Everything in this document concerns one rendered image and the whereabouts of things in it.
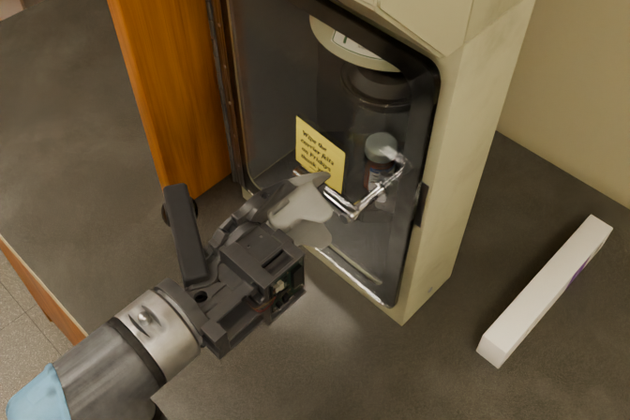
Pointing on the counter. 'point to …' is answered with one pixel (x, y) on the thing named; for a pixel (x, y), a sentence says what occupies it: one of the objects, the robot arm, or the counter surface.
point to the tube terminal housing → (463, 117)
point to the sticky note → (319, 154)
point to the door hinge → (216, 59)
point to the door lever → (348, 212)
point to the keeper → (421, 203)
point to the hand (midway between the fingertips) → (315, 184)
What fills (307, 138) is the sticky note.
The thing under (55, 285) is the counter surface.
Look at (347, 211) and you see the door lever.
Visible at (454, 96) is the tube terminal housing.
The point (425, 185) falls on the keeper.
